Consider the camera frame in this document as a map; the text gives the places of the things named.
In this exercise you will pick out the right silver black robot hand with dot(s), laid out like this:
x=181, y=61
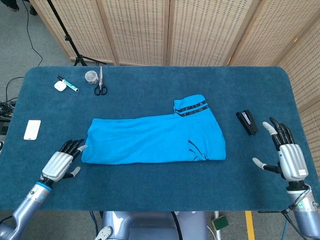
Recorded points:
x=292, y=162

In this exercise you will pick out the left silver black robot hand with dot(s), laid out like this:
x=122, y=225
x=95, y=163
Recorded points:
x=56, y=166

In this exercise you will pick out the blue Carolina Panthers T-shirt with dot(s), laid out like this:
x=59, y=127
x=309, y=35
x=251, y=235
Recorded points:
x=150, y=140

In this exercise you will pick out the white rectangular card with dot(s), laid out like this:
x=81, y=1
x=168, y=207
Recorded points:
x=32, y=130

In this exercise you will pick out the black stapler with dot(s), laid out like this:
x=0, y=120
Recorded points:
x=247, y=122

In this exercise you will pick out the black equipment box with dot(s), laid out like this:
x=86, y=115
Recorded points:
x=3, y=128

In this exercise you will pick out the yellow floor tape strip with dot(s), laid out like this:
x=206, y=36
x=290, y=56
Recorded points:
x=250, y=225

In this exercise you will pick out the white earbuds case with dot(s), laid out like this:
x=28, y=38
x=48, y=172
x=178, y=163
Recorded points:
x=60, y=86

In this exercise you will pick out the green white marker pen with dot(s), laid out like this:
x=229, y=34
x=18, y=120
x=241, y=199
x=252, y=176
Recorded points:
x=68, y=84

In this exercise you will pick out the dark blue table mat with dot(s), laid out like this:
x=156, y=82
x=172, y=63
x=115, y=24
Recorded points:
x=250, y=87

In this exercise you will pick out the green yellow sponge block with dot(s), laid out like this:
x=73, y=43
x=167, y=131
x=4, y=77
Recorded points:
x=220, y=223

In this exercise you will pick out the clear jar of clips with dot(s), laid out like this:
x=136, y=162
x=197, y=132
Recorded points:
x=91, y=77

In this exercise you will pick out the silver metal table leg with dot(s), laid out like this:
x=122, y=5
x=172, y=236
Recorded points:
x=218, y=235

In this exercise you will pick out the blue-grey robot torso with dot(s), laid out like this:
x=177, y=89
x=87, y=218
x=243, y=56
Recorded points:
x=150, y=225

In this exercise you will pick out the black tripod stand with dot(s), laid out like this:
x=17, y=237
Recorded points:
x=67, y=38

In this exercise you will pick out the black caster wheel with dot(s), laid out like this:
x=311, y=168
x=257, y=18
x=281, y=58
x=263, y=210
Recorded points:
x=32, y=10

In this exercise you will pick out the woven wooden folding screen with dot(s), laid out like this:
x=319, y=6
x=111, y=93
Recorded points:
x=140, y=30

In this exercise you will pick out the person in dark trousers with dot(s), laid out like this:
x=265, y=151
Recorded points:
x=14, y=7

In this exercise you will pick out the white metal bracket plate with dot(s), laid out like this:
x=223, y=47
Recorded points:
x=105, y=232

